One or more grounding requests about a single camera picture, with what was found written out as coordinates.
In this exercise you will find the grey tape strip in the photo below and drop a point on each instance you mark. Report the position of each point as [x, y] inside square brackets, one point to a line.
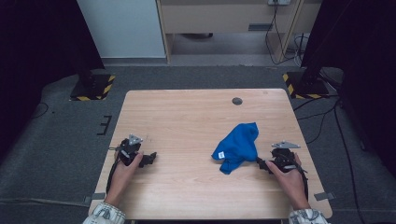
[95, 197]
[324, 196]

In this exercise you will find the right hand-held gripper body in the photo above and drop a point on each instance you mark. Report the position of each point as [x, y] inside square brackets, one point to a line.
[283, 157]

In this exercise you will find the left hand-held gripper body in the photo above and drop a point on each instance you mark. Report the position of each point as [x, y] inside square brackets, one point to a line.
[128, 152]

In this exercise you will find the white cabinet panel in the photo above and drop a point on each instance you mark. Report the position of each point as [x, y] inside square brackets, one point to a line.
[121, 28]

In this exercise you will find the grey round table grommet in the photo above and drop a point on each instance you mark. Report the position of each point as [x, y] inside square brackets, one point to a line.
[237, 101]

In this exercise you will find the blue cloth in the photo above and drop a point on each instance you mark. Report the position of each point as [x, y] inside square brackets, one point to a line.
[238, 146]

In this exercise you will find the light wooden desk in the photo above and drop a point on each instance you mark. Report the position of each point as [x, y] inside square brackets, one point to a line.
[218, 17]

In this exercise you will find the black curtain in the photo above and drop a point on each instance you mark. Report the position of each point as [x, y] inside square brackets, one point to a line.
[367, 62]
[37, 46]

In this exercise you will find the person's left hand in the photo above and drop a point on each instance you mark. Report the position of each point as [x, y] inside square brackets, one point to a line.
[122, 179]

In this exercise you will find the person's right hand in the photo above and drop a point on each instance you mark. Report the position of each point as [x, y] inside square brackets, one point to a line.
[291, 185]

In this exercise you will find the black striped stand base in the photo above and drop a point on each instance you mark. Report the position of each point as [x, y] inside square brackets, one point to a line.
[306, 85]
[93, 88]

